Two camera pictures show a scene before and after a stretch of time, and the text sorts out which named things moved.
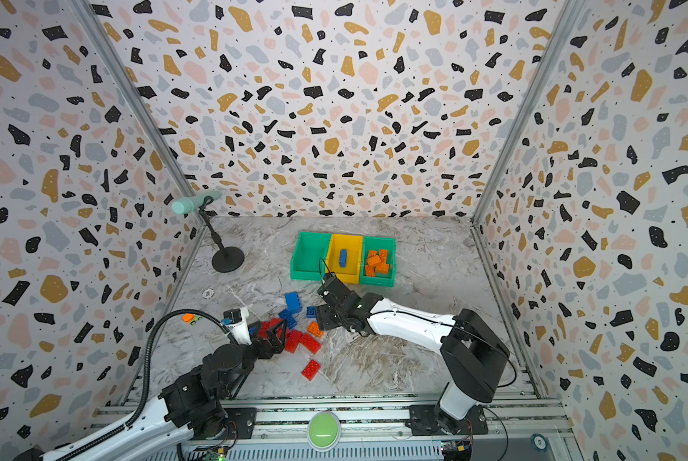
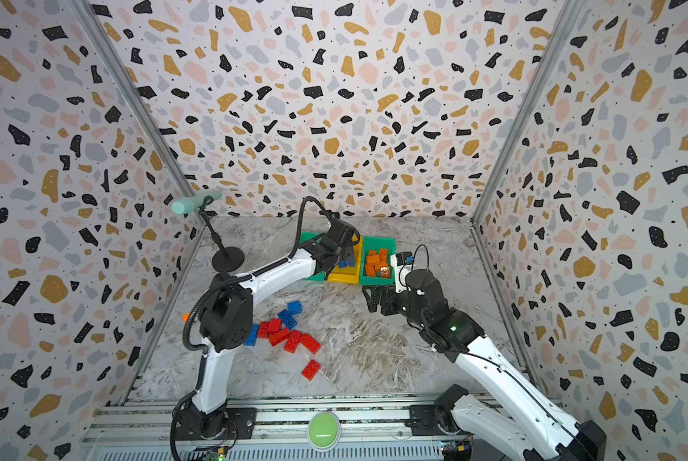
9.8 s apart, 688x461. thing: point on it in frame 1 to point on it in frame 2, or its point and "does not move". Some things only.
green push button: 324,430 does not move
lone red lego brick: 310,370 does not move
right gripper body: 331,317 to 403,304
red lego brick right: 309,343 does not move
